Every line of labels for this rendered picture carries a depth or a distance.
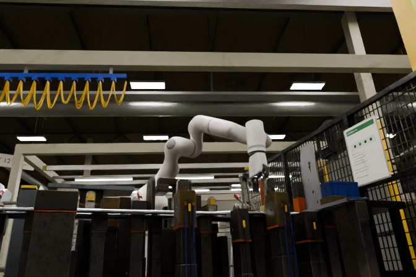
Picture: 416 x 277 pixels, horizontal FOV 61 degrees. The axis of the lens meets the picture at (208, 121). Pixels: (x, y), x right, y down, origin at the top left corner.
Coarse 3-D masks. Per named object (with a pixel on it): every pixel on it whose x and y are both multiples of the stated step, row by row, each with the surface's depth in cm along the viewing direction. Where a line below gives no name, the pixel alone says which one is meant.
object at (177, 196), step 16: (176, 192) 122; (192, 192) 120; (176, 208) 119; (192, 208) 118; (176, 224) 118; (192, 224) 115; (176, 240) 118; (192, 240) 114; (176, 256) 116; (192, 256) 112; (176, 272) 113; (192, 272) 110
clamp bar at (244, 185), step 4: (240, 176) 171; (244, 176) 169; (248, 176) 169; (240, 180) 171; (244, 180) 172; (240, 184) 170; (244, 184) 170; (244, 188) 169; (248, 188) 169; (244, 192) 167; (248, 192) 168; (244, 196) 166; (248, 196) 167; (244, 200) 165; (248, 200) 166; (248, 204) 166; (252, 208) 164
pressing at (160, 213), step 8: (0, 208) 109; (8, 208) 110; (16, 208) 111; (24, 208) 111; (32, 208) 112; (80, 208) 118; (88, 208) 119; (16, 216) 126; (24, 216) 127; (80, 216) 133; (88, 216) 134; (112, 216) 137; (120, 216) 138; (128, 216) 138; (168, 216) 141; (216, 216) 147; (224, 216) 148; (264, 216) 152
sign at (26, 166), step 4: (12, 44) 1229; (36, 124) 1188; (0, 156) 1084; (4, 156) 1092; (8, 156) 1098; (12, 156) 1106; (0, 160) 1080; (4, 160) 1088; (8, 160) 1095; (0, 164) 1076; (4, 164) 1084; (8, 164) 1091; (24, 164) 1120; (28, 164) 1129; (24, 168) 1117; (28, 168) 1125; (32, 168) 1132
